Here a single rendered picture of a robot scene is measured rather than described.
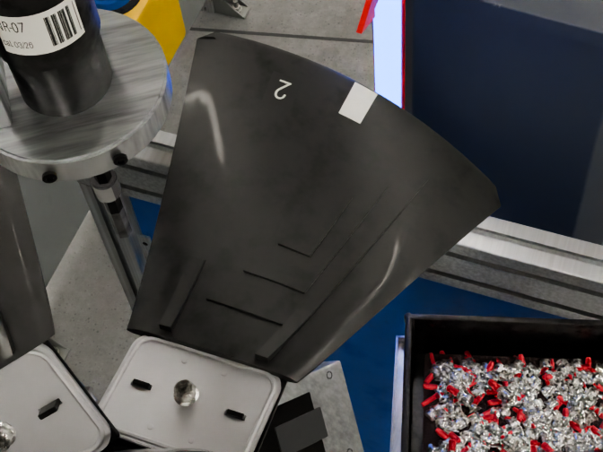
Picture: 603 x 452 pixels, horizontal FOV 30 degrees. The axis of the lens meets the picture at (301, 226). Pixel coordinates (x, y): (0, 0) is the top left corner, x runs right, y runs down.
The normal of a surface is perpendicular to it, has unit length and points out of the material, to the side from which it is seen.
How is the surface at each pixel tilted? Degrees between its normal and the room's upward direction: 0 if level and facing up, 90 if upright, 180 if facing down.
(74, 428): 54
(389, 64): 90
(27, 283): 47
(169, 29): 90
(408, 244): 23
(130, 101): 0
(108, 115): 0
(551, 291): 90
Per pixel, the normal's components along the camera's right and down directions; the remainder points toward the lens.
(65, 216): 0.94, 0.25
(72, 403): 0.02, 0.35
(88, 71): 0.74, 0.53
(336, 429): 0.67, -0.15
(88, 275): -0.07, -0.54
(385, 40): -0.35, 0.80
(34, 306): 0.22, 0.20
